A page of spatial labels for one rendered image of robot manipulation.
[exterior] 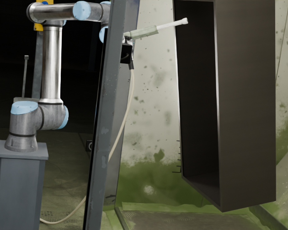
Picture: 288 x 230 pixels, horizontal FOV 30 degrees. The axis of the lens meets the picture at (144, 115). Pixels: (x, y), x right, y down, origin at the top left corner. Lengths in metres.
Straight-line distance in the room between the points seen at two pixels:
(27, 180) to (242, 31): 1.46
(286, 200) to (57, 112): 1.86
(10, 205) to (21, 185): 0.13
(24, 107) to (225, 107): 1.13
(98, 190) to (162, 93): 2.08
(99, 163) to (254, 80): 1.29
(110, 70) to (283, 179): 2.63
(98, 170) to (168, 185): 2.25
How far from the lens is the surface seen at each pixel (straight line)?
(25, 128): 3.10
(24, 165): 3.09
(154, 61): 3.88
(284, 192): 4.16
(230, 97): 2.89
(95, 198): 1.96
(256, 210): 4.31
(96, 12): 2.67
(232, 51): 2.85
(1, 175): 3.11
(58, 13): 2.84
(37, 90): 4.00
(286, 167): 4.32
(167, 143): 4.03
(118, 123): 3.91
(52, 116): 3.17
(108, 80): 1.85
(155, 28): 2.98
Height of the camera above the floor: 1.50
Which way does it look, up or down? 11 degrees down
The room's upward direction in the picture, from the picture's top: 7 degrees clockwise
